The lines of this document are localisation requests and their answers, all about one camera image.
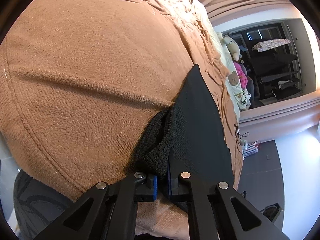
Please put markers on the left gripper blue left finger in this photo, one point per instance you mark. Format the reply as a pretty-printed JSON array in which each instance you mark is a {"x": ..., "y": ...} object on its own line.
[{"x": 153, "y": 187}]

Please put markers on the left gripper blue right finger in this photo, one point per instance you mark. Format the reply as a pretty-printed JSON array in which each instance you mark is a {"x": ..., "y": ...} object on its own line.
[{"x": 172, "y": 181}]

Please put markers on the black t-shirt with patterned trim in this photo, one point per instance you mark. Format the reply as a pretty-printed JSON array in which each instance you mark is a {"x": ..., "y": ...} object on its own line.
[{"x": 191, "y": 132}]

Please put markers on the cream bear print bedding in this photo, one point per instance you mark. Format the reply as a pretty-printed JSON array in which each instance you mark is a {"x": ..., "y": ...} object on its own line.
[{"x": 239, "y": 96}]

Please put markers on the pink curtain right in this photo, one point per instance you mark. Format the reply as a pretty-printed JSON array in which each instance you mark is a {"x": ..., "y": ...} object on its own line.
[{"x": 279, "y": 119}]

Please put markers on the brown fleece blanket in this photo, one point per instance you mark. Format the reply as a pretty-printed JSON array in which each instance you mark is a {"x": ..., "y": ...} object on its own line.
[{"x": 81, "y": 79}]

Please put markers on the pink plush toy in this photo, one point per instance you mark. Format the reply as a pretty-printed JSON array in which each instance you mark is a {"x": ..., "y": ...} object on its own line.
[{"x": 242, "y": 76}]

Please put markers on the beige plush toy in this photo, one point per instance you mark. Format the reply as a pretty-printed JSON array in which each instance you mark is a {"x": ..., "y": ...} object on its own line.
[{"x": 231, "y": 45}]

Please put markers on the hanging black coat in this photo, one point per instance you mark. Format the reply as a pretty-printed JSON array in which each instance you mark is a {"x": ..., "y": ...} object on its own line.
[{"x": 264, "y": 64}]

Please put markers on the hanging floral garment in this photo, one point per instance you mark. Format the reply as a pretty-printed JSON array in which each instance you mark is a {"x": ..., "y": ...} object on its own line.
[{"x": 270, "y": 44}]

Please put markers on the black device with cable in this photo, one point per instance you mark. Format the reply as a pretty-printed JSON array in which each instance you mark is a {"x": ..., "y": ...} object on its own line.
[{"x": 241, "y": 138}]

